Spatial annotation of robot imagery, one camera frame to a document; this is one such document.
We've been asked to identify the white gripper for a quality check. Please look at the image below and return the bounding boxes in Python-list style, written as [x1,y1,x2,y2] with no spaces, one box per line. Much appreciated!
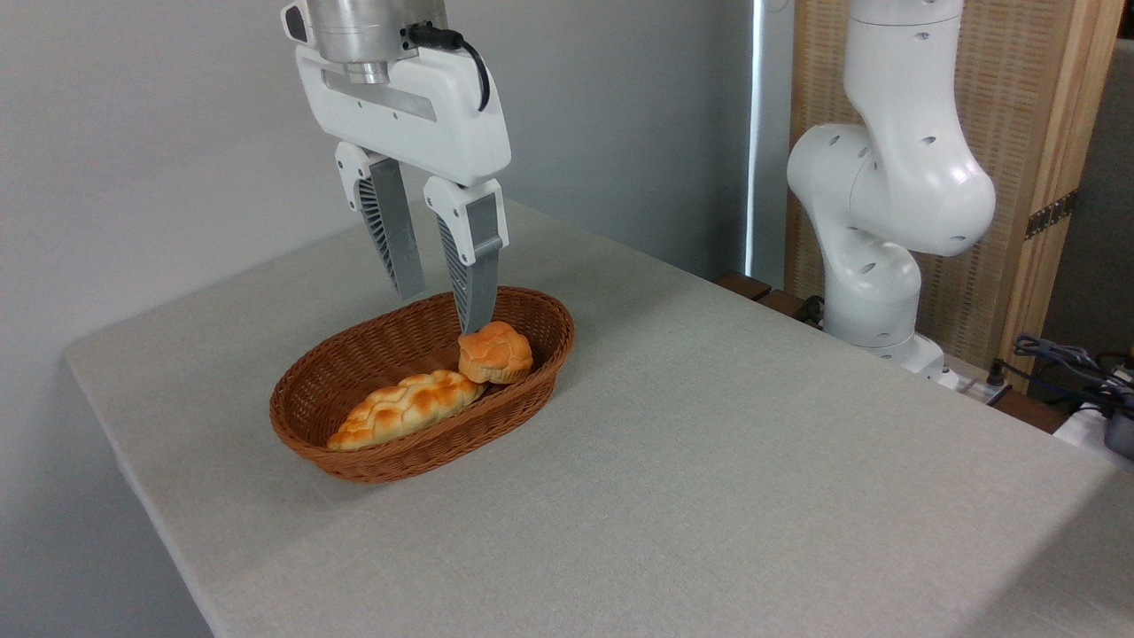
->
[281,0,513,335]

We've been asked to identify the round knotted bread roll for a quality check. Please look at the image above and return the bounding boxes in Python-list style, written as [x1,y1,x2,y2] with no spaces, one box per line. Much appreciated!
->
[457,321,534,385]

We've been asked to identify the brown wicker oval basket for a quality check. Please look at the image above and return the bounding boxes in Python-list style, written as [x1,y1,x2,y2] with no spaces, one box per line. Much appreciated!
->
[269,285,576,485]

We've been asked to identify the long braided bread loaf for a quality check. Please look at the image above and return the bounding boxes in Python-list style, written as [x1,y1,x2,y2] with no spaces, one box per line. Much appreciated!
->
[326,368,488,452]

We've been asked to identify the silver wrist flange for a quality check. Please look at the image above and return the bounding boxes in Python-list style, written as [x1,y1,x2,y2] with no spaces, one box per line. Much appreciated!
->
[304,0,449,86]

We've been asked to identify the grey tablecloth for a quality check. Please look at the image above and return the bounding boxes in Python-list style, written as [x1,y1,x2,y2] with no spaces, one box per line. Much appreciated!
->
[64,186,1134,638]

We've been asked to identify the wooden woven screen panel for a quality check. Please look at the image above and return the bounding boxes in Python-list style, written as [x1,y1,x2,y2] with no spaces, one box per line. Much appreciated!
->
[784,0,1126,395]

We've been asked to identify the metal hinge on panel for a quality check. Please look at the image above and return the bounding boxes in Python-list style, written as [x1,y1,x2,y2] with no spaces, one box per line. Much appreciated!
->
[1025,188,1080,241]

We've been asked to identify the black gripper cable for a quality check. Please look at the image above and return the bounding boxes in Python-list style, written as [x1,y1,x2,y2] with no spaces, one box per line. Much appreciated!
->
[406,24,491,113]

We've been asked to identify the bundle of dark cables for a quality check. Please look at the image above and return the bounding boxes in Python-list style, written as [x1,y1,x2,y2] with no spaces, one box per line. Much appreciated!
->
[1010,332,1134,417]

